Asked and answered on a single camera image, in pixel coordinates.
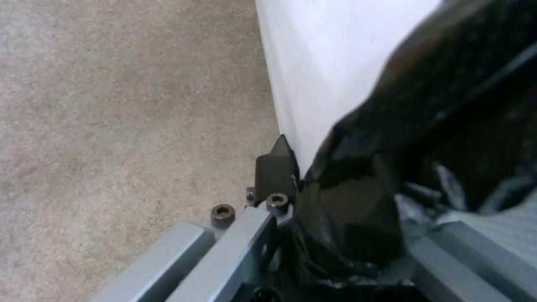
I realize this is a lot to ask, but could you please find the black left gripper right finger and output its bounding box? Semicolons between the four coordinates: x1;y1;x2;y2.
368;157;537;302

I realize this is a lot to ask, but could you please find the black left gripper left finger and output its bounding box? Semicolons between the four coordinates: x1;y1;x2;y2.
90;134;300;302

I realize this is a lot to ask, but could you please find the black trash bag liner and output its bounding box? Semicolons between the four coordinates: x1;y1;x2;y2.
289;0;537;284

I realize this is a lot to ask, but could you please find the white trash bin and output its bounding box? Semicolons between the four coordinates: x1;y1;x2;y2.
254;0;446;177

